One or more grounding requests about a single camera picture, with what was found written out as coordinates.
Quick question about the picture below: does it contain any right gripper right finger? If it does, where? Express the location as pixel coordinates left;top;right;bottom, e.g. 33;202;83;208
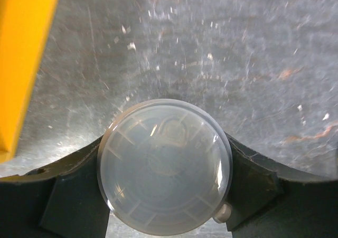
226;136;337;237

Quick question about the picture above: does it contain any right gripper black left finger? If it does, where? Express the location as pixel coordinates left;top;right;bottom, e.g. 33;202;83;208
1;138;110;237

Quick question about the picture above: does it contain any orange can with spoon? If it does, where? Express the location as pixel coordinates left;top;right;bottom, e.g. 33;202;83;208
97;99;233;236

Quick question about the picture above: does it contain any yellow shelf cabinet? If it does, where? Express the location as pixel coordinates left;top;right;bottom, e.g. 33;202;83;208
1;0;58;162

